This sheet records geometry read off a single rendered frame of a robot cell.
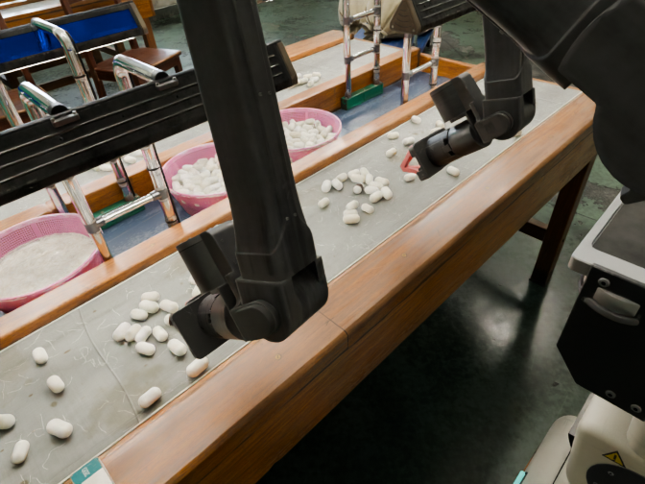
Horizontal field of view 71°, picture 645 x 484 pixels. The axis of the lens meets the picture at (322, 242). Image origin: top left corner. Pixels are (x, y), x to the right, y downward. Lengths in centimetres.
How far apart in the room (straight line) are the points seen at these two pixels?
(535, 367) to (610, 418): 106
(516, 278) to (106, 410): 162
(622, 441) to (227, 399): 50
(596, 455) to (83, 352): 77
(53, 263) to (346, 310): 64
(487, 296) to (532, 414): 50
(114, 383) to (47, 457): 12
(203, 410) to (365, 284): 34
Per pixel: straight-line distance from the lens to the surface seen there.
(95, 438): 76
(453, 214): 98
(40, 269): 109
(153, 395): 74
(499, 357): 172
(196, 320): 58
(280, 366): 71
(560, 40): 27
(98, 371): 83
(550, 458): 125
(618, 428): 68
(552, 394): 169
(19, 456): 79
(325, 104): 160
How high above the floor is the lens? 134
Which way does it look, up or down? 40 degrees down
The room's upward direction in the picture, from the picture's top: 4 degrees counter-clockwise
